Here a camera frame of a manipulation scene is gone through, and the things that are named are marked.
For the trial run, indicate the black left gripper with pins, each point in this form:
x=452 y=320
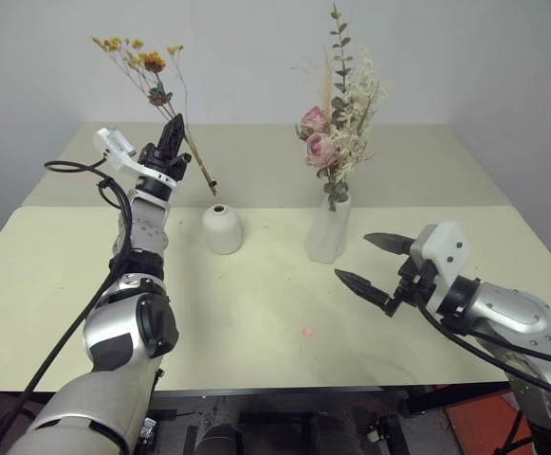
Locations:
x=157 y=158

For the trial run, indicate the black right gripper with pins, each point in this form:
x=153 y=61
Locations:
x=417 y=282

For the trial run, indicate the yellow dried flower bouquet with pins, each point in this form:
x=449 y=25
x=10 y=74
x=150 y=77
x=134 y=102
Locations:
x=152 y=61

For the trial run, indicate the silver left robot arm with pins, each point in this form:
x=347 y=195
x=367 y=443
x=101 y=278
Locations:
x=114 y=332

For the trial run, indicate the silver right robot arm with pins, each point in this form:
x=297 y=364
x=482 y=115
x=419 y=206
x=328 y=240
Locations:
x=517 y=322

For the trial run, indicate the tall faceted white vase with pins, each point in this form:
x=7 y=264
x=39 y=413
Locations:
x=327 y=237

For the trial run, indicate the short round white vase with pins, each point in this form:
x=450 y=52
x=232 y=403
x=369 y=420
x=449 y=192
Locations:
x=222 y=230

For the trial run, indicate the pink rose dried bouquet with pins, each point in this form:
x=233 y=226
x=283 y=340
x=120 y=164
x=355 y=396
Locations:
x=346 y=128

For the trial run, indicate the orange floor mat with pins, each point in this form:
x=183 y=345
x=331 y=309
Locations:
x=483 y=422

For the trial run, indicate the dark rounded shape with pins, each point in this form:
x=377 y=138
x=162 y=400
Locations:
x=220 y=441

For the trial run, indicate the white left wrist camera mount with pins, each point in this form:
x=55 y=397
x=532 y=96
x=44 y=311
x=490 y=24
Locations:
x=114 y=142

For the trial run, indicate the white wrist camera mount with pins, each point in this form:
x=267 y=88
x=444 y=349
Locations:
x=441 y=256
x=114 y=142

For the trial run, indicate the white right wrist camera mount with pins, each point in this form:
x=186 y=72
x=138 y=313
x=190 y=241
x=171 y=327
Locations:
x=441 y=256

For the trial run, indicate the black table frame bar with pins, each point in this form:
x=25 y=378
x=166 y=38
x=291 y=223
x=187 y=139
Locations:
x=280 y=397

